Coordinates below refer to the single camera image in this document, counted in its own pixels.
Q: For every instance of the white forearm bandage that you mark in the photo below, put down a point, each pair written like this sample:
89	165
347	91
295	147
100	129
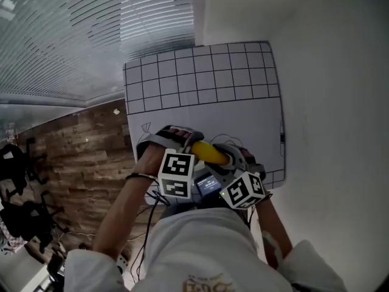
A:
272	248

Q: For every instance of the yellow corn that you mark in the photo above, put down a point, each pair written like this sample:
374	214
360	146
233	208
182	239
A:
209	152

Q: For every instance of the black wristband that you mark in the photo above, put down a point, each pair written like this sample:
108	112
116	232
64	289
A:
136	176

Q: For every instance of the person's white shirt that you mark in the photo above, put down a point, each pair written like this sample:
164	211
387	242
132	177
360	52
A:
197	245

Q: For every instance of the glass partition with blinds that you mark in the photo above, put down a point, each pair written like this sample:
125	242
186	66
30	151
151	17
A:
76	41

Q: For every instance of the black office chair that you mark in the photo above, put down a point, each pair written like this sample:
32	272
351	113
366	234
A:
13	169
27	221

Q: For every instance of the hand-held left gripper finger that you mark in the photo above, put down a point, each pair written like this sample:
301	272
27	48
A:
182	134

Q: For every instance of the black chest screen device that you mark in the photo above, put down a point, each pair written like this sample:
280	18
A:
208	184

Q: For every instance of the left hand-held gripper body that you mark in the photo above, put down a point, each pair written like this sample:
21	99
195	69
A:
176	166

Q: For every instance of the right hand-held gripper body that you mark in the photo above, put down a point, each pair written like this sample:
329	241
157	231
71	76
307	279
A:
243	190

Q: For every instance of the person's left hand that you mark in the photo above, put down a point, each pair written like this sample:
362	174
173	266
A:
149	160

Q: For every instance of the white grid tablecloth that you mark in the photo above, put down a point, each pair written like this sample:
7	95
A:
212	114

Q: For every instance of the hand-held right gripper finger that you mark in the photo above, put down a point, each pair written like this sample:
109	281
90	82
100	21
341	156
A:
235	158
252	161

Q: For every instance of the person's right forearm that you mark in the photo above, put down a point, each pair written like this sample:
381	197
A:
273	221

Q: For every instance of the person's left forearm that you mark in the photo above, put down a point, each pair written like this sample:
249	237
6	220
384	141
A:
121	217

